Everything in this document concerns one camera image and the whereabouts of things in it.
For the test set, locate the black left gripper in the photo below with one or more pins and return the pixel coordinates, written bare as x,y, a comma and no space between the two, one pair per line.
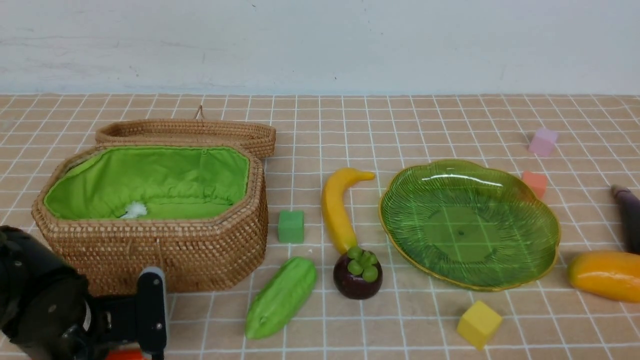
47,309

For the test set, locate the orange toy carrot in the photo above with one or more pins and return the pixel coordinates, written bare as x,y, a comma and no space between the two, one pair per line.
126,354

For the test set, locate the green toy cucumber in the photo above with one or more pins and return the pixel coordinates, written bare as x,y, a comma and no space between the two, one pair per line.
281,298

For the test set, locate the yellow toy banana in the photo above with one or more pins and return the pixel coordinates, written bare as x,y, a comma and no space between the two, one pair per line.
335,216

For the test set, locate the purple toy mangosteen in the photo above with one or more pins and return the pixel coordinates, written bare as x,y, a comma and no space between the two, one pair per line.
357,274

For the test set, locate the orange toy mango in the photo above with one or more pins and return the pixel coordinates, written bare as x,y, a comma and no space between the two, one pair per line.
614,275

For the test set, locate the woven rattan basket green lining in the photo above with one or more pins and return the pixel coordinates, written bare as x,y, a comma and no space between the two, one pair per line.
198,212

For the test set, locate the green foam cube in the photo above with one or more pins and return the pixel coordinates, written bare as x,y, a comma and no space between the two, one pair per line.
291,227

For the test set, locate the woven rattan basket lid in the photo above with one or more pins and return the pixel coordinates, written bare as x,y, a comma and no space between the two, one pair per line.
257,138

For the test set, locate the yellow foam cube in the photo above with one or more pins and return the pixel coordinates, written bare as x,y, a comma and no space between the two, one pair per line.
479,324

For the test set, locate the green glass leaf plate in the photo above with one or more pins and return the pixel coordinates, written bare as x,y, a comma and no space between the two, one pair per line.
475,227

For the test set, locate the orange foam cube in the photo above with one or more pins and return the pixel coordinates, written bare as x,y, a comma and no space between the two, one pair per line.
536,181

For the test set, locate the pink foam cube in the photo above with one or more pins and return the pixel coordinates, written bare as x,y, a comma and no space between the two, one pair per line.
543,142

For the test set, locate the purple toy eggplant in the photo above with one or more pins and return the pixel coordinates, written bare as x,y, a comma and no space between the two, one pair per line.
629,211

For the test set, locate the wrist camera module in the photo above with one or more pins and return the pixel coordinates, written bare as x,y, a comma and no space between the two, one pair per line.
151,313

